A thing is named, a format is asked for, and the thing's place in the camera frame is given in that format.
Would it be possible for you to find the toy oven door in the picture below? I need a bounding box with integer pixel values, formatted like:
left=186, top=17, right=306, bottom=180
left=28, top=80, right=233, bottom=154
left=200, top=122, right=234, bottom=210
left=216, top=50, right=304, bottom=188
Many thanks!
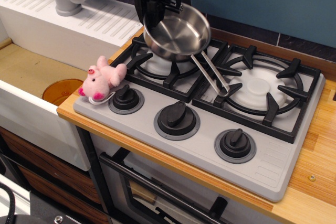
left=95, top=143, right=276, bottom=223

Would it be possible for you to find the black middle stove knob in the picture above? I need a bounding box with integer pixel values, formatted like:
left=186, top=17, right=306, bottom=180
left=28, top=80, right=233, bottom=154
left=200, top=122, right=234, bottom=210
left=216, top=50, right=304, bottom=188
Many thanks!
left=154, top=101, right=201, bottom=141

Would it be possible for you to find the black right stove knob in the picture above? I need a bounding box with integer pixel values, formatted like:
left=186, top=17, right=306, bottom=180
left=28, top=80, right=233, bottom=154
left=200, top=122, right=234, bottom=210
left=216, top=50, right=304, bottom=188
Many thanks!
left=214, top=129, right=257, bottom=164

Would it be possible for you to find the black braided cable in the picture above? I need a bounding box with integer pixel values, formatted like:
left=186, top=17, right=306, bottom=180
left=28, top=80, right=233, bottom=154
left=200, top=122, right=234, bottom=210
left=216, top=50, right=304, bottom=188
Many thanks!
left=0, top=183, right=16, bottom=224

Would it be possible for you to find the wooden drawer unit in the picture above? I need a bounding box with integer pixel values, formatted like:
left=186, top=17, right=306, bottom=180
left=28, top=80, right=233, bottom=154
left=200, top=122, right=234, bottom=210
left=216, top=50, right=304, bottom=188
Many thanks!
left=1, top=128, right=111, bottom=223

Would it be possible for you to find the black burner grate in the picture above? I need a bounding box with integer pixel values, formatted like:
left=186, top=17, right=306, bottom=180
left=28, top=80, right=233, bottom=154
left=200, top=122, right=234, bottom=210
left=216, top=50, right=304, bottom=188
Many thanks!
left=192, top=41, right=325, bottom=144
left=110, top=35, right=223, bottom=103

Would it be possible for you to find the white toy sink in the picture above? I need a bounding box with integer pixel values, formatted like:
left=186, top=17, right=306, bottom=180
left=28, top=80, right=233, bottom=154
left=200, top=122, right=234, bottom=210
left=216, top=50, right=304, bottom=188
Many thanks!
left=1, top=0, right=141, bottom=171

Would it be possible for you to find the orange plastic bowl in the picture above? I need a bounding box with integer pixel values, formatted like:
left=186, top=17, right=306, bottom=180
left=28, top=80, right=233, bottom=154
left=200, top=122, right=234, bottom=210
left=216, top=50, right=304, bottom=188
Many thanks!
left=42, top=79, right=83, bottom=106

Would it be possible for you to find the pink stuffed pig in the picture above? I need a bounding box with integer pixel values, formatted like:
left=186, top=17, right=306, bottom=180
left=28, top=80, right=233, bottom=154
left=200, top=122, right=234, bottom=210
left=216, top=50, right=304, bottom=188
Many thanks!
left=78, top=56, right=127, bottom=102

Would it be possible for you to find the black right burner grate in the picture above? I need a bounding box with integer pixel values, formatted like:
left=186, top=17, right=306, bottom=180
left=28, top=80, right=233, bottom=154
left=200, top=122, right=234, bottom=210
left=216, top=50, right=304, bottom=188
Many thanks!
left=192, top=41, right=325, bottom=144

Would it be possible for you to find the black stove knob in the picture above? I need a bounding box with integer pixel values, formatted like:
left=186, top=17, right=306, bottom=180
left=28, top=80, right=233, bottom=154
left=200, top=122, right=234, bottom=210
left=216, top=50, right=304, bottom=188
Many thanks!
left=108, top=84, right=144, bottom=115
left=214, top=129, right=257, bottom=164
left=154, top=101, right=201, bottom=141

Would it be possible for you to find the stainless steel pan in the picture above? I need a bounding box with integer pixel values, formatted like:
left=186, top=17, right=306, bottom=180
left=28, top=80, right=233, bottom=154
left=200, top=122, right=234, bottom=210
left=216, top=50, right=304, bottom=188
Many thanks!
left=143, top=4, right=230, bottom=97

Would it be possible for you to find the grey toy stove top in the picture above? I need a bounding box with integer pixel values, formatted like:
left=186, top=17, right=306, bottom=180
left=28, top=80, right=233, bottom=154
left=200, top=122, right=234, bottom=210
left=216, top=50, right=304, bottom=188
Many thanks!
left=72, top=20, right=327, bottom=203

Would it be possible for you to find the black left burner grate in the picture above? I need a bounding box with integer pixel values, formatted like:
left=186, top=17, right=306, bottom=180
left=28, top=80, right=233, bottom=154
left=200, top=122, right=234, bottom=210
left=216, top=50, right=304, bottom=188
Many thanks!
left=110, top=35, right=223, bottom=103

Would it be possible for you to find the black left stove knob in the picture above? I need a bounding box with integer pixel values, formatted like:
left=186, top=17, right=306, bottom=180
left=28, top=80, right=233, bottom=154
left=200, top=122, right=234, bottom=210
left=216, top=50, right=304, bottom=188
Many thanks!
left=108, top=84, right=144, bottom=115

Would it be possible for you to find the black oven door handle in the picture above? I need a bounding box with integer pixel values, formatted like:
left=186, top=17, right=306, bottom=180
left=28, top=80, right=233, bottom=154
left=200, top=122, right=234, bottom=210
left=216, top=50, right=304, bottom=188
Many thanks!
left=99, top=152, right=227, bottom=223

